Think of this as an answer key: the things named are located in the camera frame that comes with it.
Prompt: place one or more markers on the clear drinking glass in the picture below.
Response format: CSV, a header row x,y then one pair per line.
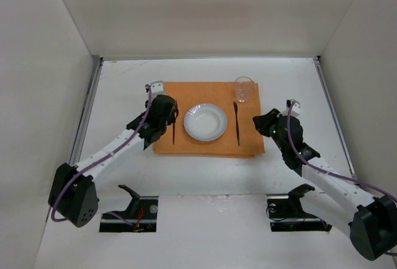
x,y
244,86

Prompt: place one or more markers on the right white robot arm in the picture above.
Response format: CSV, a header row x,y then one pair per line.
x,y
368,221

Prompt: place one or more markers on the white ceramic bowl plate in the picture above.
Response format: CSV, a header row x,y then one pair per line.
x,y
205,122

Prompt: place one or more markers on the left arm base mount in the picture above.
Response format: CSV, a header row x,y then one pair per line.
x,y
130,212

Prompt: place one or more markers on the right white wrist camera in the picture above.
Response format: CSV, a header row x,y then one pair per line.
x,y
293,107

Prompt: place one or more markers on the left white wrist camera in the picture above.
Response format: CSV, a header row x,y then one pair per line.
x,y
156,87

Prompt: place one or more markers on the orange cloth placemat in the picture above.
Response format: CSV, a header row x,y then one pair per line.
x,y
221,94

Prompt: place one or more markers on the left aluminium table rail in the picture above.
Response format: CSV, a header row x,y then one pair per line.
x,y
80,133

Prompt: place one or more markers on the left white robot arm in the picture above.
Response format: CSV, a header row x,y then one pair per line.
x,y
74,192

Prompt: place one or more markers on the aluminium table rail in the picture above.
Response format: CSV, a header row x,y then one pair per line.
x,y
80,133
319,70

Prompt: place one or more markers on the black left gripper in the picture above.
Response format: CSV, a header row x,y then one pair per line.
x,y
170,115

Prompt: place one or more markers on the black plastic knife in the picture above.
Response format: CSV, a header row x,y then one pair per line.
x,y
235,105

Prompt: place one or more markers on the right aluminium table rail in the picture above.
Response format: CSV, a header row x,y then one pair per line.
x,y
319,70

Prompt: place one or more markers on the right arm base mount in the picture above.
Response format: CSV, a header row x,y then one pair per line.
x,y
286,214

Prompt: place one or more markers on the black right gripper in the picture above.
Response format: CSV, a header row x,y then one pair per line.
x,y
264,121

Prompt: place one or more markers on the black plastic fork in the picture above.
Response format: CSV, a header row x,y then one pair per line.
x,y
174,129

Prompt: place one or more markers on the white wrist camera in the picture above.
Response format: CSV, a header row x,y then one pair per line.
x,y
293,107
156,87

